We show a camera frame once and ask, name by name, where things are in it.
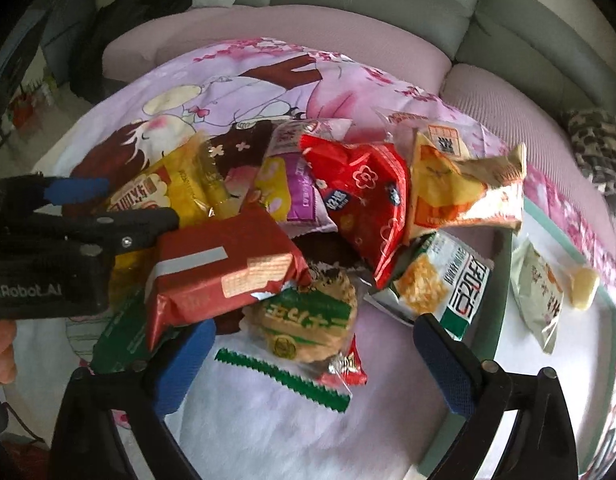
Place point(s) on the red flower-print snack packet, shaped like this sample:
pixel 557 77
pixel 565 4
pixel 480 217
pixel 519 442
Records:
pixel 363 195

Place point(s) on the printed blanket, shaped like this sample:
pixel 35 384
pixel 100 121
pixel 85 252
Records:
pixel 248 435

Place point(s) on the black and white patterned pillow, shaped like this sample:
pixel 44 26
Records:
pixel 598 150

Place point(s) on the orange chip packet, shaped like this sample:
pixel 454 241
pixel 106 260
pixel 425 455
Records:
pixel 453 195

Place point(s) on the clear bread packet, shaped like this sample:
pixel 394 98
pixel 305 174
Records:
pixel 438 132

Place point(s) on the dark green snack packet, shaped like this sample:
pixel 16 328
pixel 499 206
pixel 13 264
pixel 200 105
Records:
pixel 123 335

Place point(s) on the yellow snack packet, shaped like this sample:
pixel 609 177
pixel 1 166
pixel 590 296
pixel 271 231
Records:
pixel 183 185

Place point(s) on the red wafer packet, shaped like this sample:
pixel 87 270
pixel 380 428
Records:
pixel 213 270

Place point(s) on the grey-green sofa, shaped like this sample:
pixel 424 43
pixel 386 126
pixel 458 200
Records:
pixel 388 0

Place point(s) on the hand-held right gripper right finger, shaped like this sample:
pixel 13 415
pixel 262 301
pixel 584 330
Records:
pixel 448 370

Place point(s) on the pink snack packet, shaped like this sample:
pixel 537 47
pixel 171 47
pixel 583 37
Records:
pixel 288 190

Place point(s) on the black clothing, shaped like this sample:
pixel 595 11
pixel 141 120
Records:
pixel 133 15

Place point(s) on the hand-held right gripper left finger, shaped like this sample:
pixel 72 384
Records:
pixel 180 370

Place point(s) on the person's left hand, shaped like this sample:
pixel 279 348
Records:
pixel 0 350

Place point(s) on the pink sofa cover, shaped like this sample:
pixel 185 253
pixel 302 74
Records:
pixel 288 25

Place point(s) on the green and white snack packet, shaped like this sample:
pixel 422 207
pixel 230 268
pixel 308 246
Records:
pixel 438 280

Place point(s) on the teal cardboard tray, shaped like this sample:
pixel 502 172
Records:
pixel 493 300

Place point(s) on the pale green snack packet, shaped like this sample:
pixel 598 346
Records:
pixel 538 295

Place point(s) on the small red candy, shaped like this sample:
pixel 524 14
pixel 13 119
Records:
pixel 348 362

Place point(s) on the round cookie packet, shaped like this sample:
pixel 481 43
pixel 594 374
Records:
pixel 303 320

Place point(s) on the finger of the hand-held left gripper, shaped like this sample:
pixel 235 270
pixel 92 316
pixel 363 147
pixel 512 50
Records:
pixel 138 225
pixel 78 190

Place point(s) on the yellow jelly cup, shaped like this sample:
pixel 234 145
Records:
pixel 583 287

